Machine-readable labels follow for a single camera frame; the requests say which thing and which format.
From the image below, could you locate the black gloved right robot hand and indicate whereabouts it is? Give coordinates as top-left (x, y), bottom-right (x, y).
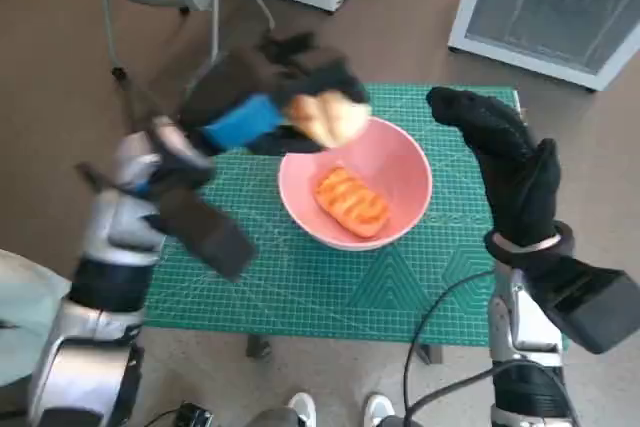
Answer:
top-left (426, 86), bottom-right (562, 251)

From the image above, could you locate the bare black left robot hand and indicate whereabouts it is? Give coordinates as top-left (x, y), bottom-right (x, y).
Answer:
top-left (179, 31), bottom-right (374, 158)

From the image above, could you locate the round toy bread bun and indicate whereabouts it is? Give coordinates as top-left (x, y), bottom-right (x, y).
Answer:
top-left (282, 89), bottom-right (372, 149)

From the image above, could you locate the pink bowl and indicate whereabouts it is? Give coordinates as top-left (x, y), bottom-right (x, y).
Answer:
top-left (278, 116), bottom-right (434, 252)

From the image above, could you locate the orange striped toy bread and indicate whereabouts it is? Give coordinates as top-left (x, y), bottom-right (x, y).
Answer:
top-left (313, 165), bottom-right (390, 239)

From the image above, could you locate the white ventilated appliance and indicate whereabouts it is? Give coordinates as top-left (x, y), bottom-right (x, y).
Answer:
top-left (448, 0), bottom-right (640, 93)

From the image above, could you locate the green cutting mat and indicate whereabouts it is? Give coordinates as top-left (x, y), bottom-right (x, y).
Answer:
top-left (144, 84), bottom-right (524, 347)

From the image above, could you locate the white shoe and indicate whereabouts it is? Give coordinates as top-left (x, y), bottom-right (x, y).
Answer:
top-left (287, 391), bottom-right (317, 427)
top-left (362, 391), bottom-right (394, 427)

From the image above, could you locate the pale blue cloth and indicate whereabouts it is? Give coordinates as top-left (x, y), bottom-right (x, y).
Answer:
top-left (0, 249), bottom-right (74, 388)

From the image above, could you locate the black electronics box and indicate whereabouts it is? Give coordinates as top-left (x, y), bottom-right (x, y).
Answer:
top-left (177, 401), bottom-right (214, 427)

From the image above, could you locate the white metal stand frame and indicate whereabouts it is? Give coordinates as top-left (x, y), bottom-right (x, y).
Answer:
top-left (149, 0), bottom-right (251, 66)

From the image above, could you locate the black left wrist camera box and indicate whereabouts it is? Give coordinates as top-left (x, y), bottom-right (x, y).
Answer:
top-left (159, 186), bottom-right (259, 283)

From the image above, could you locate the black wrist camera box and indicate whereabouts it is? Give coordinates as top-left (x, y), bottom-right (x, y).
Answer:
top-left (527, 254), bottom-right (640, 354)
top-left (159, 186), bottom-right (259, 283)

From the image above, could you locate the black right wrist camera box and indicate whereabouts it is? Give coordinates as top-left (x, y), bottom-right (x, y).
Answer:
top-left (527, 254), bottom-right (640, 354)

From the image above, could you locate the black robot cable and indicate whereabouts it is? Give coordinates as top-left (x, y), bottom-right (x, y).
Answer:
top-left (404, 364), bottom-right (581, 427)
top-left (402, 270), bottom-right (496, 427)

